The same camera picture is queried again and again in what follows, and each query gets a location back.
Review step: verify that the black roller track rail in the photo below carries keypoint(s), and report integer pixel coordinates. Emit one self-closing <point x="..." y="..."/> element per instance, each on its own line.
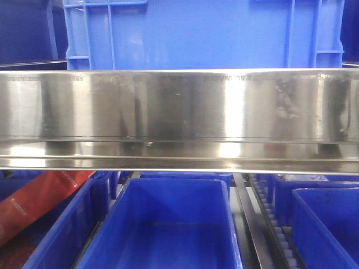
<point x="262" y="242"/>

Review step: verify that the red flat package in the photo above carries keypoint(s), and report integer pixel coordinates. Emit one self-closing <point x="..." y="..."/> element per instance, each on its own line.
<point x="35" y="199"/>

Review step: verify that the dark blue crate upper left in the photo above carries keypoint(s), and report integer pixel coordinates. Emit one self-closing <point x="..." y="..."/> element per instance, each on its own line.
<point x="33" y="35"/>

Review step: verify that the large blue crate upper shelf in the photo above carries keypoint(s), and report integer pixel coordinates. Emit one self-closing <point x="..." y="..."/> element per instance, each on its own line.
<point x="203" y="34"/>

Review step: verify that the blue bin right lower shelf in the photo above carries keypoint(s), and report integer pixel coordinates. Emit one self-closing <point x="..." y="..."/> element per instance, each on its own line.
<point x="325" y="227"/>

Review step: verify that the steel shelf rack left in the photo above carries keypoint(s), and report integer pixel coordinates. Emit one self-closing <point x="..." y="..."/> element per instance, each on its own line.
<point x="302" y="121"/>

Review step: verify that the blue bin back right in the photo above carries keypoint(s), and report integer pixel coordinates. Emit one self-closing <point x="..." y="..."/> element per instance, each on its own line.
<point x="278" y="190"/>

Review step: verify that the blue bin back centre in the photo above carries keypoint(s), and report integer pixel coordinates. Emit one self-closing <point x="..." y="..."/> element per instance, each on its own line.
<point x="228" y="178"/>

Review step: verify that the blue bin shelf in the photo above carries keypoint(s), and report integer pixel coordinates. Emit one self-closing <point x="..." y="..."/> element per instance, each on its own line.
<point x="325" y="227"/>
<point x="167" y="223"/>

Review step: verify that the blue bin with red item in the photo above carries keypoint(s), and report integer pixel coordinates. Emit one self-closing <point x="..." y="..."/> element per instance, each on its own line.
<point x="56" y="239"/>

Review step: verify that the blue bin centre lower shelf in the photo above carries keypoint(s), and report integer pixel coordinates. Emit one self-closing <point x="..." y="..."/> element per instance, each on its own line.
<point x="167" y="223"/>

